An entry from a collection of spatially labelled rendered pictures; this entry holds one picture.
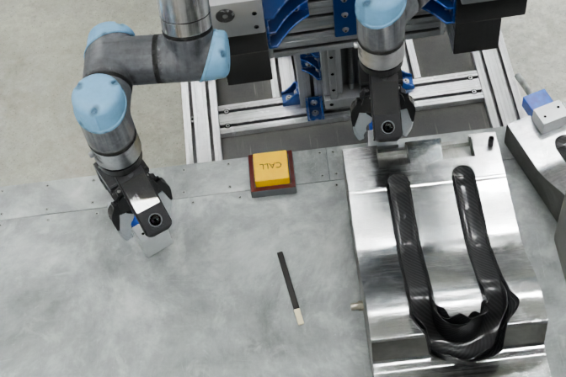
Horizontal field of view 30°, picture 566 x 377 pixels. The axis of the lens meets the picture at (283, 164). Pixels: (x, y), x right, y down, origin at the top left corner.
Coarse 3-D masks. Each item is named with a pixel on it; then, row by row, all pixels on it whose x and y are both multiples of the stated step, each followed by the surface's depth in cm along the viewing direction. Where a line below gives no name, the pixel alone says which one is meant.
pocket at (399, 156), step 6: (378, 150) 180; (384, 150) 180; (390, 150) 180; (396, 150) 180; (402, 150) 179; (378, 156) 180; (384, 156) 180; (390, 156) 180; (396, 156) 180; (402, 156) 180; (408, 156) 177; (378, 162) 180; (384, 162) 180; (390, 162) 180; (396, 162) 180; (402, 162) 179; (408, 162) 179
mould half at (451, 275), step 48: (432, 144) 178; (480, 144) 177; (384, 192) 174; (432, 192) 173; (480, 192) 172; (384, 240) 169; (432, 240) 168; (384, 288) 160; (432, 288) 159; (528, 288) 157; (384, 336) 155; (528, 336) 157
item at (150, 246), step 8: (136, 224) 180; (136, 232) 177; (168, 232) 179; (136, 240) 181; (144, 240) 176; (152, 240) 177; (160, 240) 179; (168, 240) 180; (144, 248) 178; (152, 248) 179; (160, 248) 181
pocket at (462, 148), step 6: (468, 138) 179; (444, 144) 179; (450, 144) 179; (456, 144) 179; (462, 144) 180; (468, 144) 180; (444, 150) 180; (450, 150) 180; (456, 150) 180; (462, 150) 180; (468, 150) 180; (444, 156) 179; (450, 156) 179; (456, 156) 179; (462, 156) 179; (468, 156) 179
